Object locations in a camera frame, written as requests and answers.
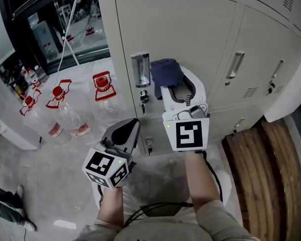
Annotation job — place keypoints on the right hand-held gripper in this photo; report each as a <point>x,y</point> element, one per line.
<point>189,137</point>

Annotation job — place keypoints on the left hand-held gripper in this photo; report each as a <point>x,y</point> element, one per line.
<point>100,163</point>

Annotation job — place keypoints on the dark blue cloth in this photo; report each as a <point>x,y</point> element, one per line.
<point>165,74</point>

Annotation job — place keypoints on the grey steel locker door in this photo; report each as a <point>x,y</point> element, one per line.
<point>178,29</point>

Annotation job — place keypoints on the bank of grey locker doors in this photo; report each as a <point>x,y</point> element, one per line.
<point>261,46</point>

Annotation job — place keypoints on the person's right forearm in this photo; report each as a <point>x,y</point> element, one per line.
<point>203,179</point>

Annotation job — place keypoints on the person's left forearm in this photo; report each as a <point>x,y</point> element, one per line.
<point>111,205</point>

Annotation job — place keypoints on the large clear red-capped water bottle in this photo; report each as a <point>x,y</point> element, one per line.
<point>67,114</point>
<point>42,119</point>
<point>108,102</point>

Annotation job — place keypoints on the bunch of keys in lock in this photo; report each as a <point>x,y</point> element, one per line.
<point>143,99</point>

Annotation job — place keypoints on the small clear water bottle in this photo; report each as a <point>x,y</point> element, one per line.
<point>33,78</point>
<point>40,73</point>

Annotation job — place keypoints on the grey metal box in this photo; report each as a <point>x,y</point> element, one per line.
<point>42,39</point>

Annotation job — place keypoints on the person's grey shirt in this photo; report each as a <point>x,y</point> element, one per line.
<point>215,227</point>

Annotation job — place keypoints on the black window frame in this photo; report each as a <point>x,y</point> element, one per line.
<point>4,11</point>

